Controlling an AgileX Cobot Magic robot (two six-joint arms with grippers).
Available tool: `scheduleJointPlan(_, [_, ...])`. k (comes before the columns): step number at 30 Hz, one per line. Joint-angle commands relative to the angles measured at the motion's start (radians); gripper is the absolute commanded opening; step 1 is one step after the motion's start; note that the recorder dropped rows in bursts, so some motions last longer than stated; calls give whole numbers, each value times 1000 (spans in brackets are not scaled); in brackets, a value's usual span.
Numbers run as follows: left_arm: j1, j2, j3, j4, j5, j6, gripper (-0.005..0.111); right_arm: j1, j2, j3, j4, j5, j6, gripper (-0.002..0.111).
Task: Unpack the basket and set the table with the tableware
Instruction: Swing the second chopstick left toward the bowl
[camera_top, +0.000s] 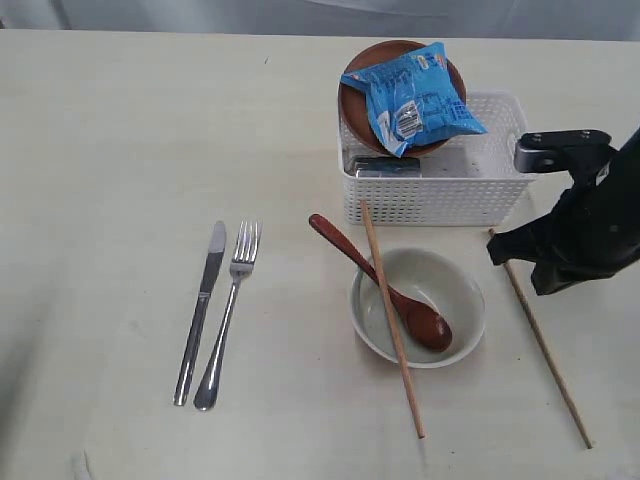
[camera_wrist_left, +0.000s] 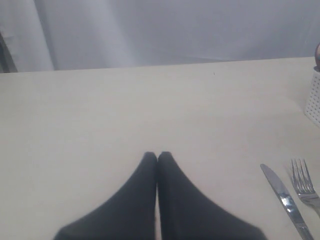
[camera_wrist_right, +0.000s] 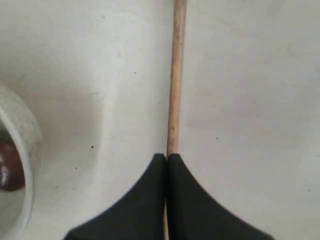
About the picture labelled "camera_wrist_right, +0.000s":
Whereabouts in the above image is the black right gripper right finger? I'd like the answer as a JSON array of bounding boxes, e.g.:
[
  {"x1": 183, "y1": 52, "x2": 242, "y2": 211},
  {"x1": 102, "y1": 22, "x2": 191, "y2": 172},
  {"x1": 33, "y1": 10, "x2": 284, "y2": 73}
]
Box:
[{"x1": 166, "y1": 153, "x2": 273, "y2": 240}]

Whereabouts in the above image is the brown wooden spoon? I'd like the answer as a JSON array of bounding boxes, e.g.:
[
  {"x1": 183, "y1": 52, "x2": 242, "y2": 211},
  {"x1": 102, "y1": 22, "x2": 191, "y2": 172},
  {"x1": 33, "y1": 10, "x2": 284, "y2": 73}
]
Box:
[{"x1": 0, "y1": 141, "x2": 25, "y2": 192}]

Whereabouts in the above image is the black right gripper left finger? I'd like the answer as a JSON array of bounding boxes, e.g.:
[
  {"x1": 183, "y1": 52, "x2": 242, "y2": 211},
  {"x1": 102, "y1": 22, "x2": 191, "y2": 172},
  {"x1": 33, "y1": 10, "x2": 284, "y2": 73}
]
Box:
[{"x1": 65, "y1": 153, "x2": 166, "y2": 240}]

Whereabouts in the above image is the speckled white bowl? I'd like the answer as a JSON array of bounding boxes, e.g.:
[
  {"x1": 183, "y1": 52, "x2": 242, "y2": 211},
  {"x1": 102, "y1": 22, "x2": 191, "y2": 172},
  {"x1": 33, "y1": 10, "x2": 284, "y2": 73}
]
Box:
[{"x1": 0, "y1": 85, "x2": 42, "y2": 240}]

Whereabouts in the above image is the wooden chopstick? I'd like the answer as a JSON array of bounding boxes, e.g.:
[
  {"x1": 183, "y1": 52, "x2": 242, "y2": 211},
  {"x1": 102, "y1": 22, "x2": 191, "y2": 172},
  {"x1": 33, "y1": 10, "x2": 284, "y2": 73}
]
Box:
[{"x1": 163, "y1": 0, "x2": 188, "y2": 240}]

